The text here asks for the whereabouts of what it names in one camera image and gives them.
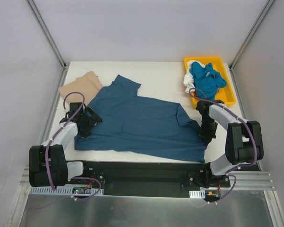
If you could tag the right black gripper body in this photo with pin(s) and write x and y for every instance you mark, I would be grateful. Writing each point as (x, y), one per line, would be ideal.
(208, 129)

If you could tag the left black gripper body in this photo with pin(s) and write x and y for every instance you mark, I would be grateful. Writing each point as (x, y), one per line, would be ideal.
(89, 120)

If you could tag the dark blue t-shirt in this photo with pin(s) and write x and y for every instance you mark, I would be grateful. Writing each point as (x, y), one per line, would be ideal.
(142, 125)

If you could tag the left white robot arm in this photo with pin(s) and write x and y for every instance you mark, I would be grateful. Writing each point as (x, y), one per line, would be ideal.
(47, 163)

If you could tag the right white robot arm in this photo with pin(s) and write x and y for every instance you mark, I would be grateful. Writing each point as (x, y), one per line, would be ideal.
(243, 146)

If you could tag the folded beige t-shirt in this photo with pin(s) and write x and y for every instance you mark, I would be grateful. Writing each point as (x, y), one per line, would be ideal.
(89, 85)

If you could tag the yellow plastic bin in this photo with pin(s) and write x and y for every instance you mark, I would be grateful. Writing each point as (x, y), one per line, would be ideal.
(225, 94)

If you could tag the bright blue t-shirt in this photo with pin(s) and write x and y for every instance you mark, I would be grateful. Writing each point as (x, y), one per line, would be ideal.
(207, 80)

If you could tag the white t-shirt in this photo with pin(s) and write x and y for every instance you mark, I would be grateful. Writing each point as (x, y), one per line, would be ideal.
(188, 80)

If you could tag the right white cable duct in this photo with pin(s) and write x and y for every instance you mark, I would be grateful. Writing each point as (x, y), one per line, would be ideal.
(201, 194)

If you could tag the white cable duct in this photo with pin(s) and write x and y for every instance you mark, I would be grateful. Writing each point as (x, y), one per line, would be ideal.
(67, 190)
(201, 194)

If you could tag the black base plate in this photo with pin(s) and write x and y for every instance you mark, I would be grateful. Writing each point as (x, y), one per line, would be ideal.
(173, 180)

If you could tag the left white cable duct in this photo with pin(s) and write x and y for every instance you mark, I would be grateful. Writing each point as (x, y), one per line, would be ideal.
(67, 190)

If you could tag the left aluminium frame post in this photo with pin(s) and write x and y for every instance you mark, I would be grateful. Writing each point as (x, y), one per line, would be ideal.
(43, 26)

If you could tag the aluminium frame post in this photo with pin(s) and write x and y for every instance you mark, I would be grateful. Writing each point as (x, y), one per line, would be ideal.
(255, 27)
(43, 26)

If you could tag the right aluminium frame post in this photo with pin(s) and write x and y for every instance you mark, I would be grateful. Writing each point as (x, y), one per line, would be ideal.
(255, 27)

